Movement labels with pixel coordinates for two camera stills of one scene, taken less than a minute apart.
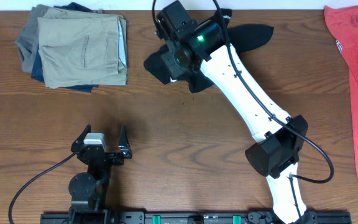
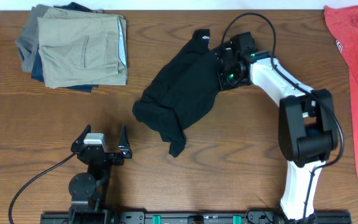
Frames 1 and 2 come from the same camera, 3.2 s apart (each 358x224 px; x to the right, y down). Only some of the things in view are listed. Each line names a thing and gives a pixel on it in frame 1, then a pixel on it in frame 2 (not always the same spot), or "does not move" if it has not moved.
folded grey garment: [28, 41] does not move
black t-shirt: [243, 37] to [181, 92]
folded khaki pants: [82, 48] does not move
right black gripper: [176, 71] to [224, 83]
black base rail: [95, 216] does not move
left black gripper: [117, 156] does not move
